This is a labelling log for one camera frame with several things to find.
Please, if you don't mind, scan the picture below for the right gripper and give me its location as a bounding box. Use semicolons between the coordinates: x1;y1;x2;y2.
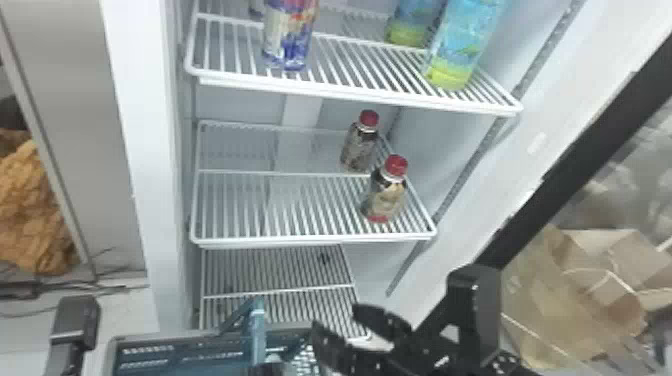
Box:
310;302;466;376

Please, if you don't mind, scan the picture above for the brown bottle red cap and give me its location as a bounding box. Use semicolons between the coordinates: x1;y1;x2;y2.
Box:
339;109;381;174
359;153;410;225

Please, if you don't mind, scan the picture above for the blue basket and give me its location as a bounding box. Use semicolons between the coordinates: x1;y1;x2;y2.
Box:
103;295;317;376

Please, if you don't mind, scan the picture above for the cardboard box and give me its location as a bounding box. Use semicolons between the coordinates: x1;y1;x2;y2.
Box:
545;224;672;298
501;251;650;369
0;128;81;277

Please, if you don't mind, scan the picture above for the fridge door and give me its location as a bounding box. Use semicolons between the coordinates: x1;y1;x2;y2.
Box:
385;0;672;376

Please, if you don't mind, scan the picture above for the white fridge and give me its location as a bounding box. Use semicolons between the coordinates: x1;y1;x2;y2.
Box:
0;0;526;338

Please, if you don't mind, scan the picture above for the green bottle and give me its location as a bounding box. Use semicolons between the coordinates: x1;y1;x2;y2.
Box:
421;0;506;92
384;0;448;49

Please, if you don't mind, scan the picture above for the blue bottle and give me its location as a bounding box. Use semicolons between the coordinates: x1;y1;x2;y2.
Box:
260;0;319;72

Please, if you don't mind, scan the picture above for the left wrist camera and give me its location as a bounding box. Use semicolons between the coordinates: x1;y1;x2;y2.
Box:
43;294;102;376

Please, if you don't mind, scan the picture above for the black cable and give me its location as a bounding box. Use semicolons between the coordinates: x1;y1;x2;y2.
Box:
0;277;149;319

